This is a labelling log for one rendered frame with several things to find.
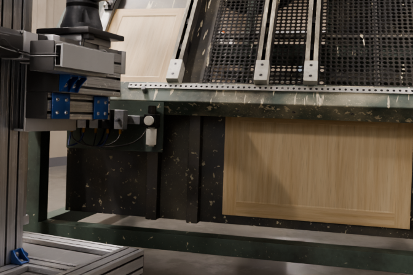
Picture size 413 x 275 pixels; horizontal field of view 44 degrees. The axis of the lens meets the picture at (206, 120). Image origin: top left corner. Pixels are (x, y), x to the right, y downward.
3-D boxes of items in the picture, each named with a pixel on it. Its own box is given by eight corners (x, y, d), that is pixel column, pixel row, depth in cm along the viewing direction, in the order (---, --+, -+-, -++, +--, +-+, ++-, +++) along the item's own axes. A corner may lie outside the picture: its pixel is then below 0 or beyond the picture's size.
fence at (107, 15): (78, 86, 264) (75, 81, 261) (125, -31, 318) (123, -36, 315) (87, 86, 263) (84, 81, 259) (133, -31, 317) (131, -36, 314)
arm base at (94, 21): (86, 27, 175) (86, -1, 175) (50, 29, 181) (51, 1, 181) (110, 35, 189) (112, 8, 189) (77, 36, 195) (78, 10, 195)
